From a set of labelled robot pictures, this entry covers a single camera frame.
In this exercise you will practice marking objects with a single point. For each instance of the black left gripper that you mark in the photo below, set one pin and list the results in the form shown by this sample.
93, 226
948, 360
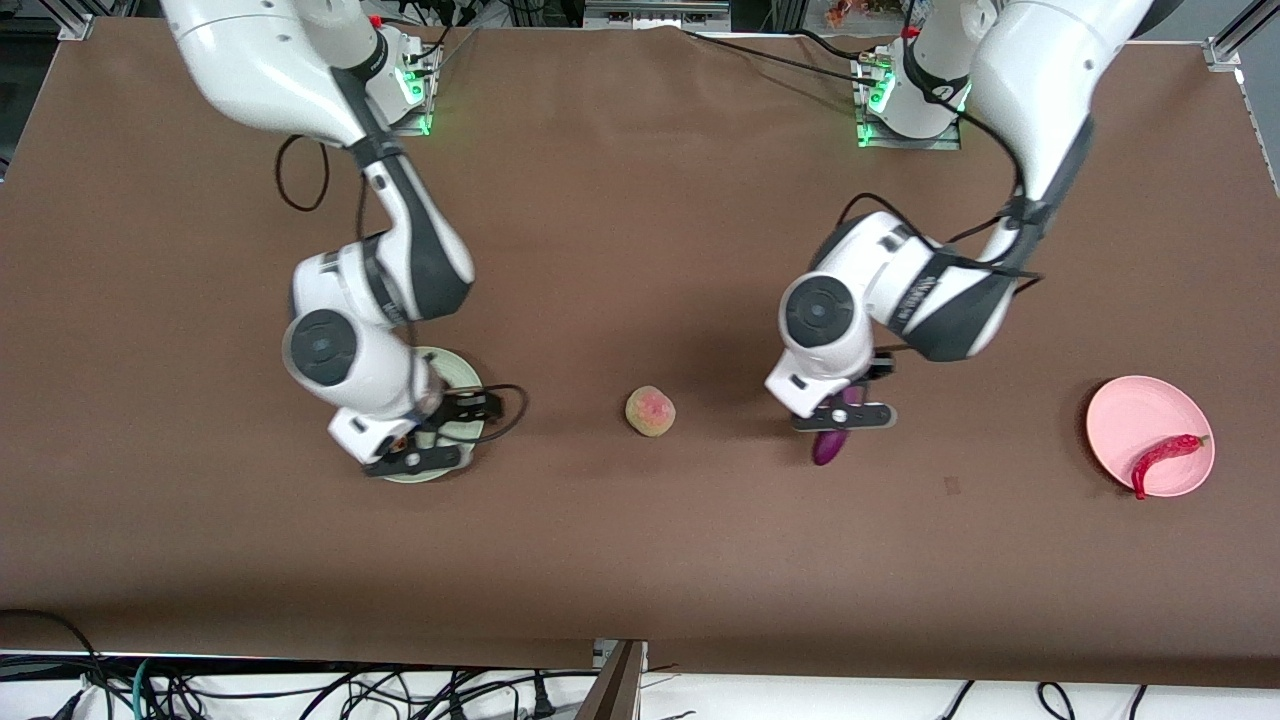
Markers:
872, 369

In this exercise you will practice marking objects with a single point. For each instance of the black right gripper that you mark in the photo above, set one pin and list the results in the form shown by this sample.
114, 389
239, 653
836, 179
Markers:
462, 407

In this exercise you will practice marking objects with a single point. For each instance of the long purple eggplant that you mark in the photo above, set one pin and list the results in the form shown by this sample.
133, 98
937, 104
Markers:
828, 448

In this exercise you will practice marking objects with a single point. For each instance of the yellow-pink peach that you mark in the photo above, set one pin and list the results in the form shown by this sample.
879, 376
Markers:
650, 412

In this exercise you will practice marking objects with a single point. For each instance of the red chili pepper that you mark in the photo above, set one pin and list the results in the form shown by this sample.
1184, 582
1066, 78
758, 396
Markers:
1160, 455

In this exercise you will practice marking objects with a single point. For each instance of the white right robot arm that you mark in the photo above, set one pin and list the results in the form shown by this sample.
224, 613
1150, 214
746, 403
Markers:
330, 350

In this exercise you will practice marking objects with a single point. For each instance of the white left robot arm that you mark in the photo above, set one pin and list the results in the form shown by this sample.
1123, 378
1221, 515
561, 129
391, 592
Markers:
830, 320

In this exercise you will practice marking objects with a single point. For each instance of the light green round plate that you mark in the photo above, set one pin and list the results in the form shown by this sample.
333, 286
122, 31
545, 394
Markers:
455, 370

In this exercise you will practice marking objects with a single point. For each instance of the brown table cover cloth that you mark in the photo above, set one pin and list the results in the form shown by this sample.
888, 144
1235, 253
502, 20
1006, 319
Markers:
600, 550

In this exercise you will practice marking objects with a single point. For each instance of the pink round plate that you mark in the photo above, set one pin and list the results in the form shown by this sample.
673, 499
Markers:
1130, 420

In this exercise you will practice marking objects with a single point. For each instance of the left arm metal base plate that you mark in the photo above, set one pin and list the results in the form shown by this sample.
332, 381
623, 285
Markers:
915, 143

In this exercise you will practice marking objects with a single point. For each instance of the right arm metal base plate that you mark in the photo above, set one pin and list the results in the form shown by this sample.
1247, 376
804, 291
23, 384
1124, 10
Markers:
412, 125

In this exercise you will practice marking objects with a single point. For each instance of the aluminium profile post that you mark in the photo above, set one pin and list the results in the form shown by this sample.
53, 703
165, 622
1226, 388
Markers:
618, 685

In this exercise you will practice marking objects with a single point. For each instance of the aluminium rail behind table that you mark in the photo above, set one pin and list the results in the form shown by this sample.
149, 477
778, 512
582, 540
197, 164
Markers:
655, 12

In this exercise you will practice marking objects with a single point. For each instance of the aluminium frame corner bracket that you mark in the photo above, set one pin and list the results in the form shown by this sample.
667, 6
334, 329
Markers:
1235, 40

